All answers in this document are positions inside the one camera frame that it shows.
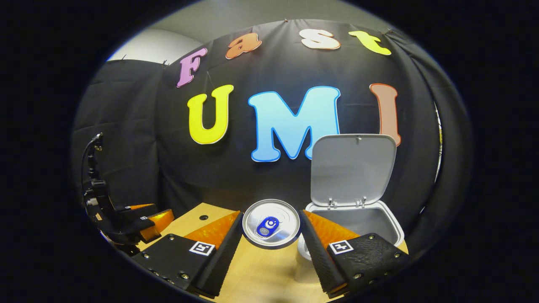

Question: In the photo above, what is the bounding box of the white desktop garbage bin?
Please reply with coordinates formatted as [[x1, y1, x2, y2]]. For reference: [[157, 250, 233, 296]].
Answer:
[[296, 134, 406, 263]]

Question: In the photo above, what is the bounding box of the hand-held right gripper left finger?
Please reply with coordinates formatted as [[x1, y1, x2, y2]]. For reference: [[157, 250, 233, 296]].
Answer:
[[131, 210, 244, 298]]

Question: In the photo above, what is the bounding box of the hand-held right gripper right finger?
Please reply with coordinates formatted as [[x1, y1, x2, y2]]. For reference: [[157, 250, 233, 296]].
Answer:
[[298, 209, 410, 299]]

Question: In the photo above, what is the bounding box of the black backdrop cloth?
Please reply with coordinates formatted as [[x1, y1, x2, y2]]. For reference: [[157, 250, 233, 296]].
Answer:
[[72, 19, 474, 253]]

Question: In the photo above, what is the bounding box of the wooden desktop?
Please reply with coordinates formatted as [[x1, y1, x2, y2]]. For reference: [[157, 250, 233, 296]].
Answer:
[[137, 202, 409, 303]]

